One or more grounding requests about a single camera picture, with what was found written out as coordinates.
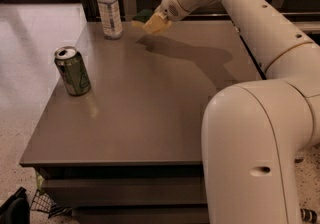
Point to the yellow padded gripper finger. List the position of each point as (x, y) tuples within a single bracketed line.
[(157, 23)]

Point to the black bag on floor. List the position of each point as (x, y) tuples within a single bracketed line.
[(15, 210)]

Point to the green soda can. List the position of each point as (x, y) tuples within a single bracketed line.
[(71, 67)]

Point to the black white striped handle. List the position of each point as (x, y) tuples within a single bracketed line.
[(309, 216)]

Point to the grey drawer cabinet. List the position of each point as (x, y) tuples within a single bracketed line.
[(142, 117)]

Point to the grey drawer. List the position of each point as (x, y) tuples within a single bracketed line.
[(126, 192), (142, 215)]

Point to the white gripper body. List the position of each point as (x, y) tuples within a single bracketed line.
[(169, 8)]

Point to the left metal wall bracket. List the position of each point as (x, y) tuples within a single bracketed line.
[(130, 9)]

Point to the green and yellow sponge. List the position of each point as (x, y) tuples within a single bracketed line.
[(141, 17)]

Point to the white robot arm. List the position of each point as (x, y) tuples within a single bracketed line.
[(251, 132)]

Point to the black wire basket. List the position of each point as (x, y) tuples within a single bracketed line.
[(42, 202)]

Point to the lower grey drawer front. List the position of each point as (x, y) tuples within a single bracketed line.
[(142, 215)]

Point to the upper grey drawer front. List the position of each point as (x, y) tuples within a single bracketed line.
[(126, 192)]

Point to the clear plastic water bottle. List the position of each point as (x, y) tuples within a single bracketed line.
[(110, 18)]

